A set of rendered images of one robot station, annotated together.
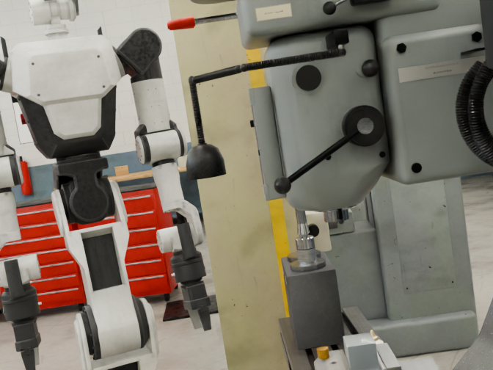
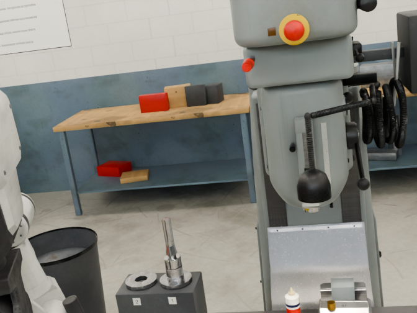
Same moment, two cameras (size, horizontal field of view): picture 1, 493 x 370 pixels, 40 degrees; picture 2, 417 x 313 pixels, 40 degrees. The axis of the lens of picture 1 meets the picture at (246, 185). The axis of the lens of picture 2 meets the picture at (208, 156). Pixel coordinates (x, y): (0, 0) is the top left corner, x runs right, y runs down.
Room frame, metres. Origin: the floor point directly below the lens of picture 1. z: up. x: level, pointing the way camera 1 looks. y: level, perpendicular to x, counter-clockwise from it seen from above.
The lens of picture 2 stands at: (1.22, 1.25, 1.85)
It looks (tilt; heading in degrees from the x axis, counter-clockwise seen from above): 16 degrees down; 282
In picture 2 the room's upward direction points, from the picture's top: 8 degrees counter-clockwise
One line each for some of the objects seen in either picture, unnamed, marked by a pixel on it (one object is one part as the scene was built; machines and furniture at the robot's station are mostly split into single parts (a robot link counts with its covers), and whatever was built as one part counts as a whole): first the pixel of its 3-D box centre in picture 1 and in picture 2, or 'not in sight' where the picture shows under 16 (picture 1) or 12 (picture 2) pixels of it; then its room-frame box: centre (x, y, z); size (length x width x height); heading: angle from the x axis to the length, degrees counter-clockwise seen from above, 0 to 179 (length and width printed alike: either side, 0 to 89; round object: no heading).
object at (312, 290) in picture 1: (311, 295); (164, 310); (1.71, -0.12, 1.02); 0.22 x 0.12 x 0.20; 0
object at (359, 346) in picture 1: (361, 354); (342, 292); (1.21, -0.16, 1.03); 0.06 x 0.05 x 0.06; 179
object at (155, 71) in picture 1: (141, 57); not in sight; (1.93, 0.24, 1.70); 0.12 x 0.09 x 0.14; 20
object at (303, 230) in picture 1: (301, 215); (169, 238); (1.66, -0.12, 1.24); 0.03 x 0.03 x 0.11
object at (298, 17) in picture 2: not in sight; (293, 29); (1.27, 0.07, 1.76); 0.06 x 0.02 x 0.06; 1
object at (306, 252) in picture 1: (306, 251); (174, 269); (1.66, -0.12, 1.14); 0.05 x 0.05 x 0.06
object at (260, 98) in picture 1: (267, 143); (306, 161); (1.27, -0.05, 1.45); 0.04 x 0.04 x 0.21; 1
